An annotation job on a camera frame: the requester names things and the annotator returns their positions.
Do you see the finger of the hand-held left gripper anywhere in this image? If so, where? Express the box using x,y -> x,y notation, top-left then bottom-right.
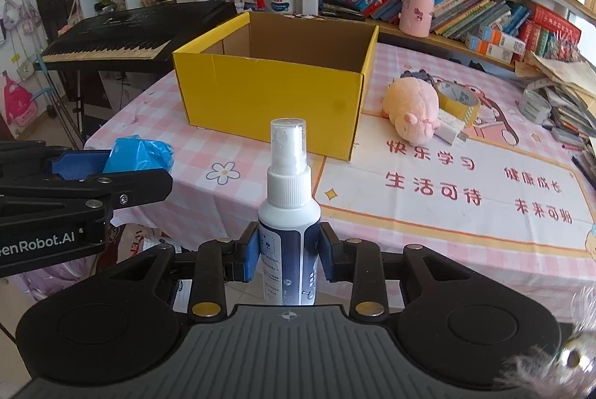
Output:
0,168 -> 174,219
0,140 -> 113,186

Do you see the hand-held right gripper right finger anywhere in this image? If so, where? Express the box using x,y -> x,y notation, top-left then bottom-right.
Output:
319,221 -> 472,320

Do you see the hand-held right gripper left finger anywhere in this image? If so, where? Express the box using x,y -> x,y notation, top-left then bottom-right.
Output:
100,220 -> 260,320

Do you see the blue plastic bag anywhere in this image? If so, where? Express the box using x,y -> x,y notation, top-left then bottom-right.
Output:
102,134 -> 176,176

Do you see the white spray bottle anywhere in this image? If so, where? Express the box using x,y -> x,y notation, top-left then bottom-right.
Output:
257,118 -> 322,307

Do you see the yellow cardboard box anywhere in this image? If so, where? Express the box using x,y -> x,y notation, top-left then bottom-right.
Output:
172,12 -> 379,161

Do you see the white charger plug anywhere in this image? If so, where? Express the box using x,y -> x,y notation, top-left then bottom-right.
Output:
435,109 -> 469,145

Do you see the yellow tape roll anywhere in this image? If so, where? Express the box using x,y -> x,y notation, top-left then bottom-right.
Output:
433,81 -> 482,128

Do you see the pink checked desktop cloth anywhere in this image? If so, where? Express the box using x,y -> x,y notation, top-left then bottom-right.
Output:
84,40 -> 596,322

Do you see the pink backpack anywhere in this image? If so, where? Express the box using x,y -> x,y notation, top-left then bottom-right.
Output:
0,69 -> 39,128

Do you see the black electronic keyboard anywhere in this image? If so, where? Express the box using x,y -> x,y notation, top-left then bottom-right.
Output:
35,1 -> 239,72

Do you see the pink plush pig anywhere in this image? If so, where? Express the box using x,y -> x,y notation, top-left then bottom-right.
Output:
382,77 -> 441,142

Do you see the black stapler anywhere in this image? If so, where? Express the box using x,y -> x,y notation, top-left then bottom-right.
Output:
320,0 -> 367,22

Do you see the clear tape roll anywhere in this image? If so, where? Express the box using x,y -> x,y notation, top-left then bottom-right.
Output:
518,88 -> 553,124

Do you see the pink cartoon cup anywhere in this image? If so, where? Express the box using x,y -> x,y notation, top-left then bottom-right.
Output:
399,0 -> 438,39

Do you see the grey fluffy pom-pom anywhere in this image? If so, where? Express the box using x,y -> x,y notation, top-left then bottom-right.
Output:
498,287 -> 596,399

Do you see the pile of papers and books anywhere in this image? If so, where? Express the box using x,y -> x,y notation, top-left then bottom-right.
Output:
514,50 -> 596,151

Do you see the thick red dictionary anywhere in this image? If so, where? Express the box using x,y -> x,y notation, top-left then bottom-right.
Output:
518,21 -> 540,54

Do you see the clear bag of colourful clips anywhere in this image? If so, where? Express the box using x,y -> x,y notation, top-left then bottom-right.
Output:
540,31 -> 584,61

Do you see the large red hardcover book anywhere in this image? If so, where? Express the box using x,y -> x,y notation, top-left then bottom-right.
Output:
528,4 -> 583,48

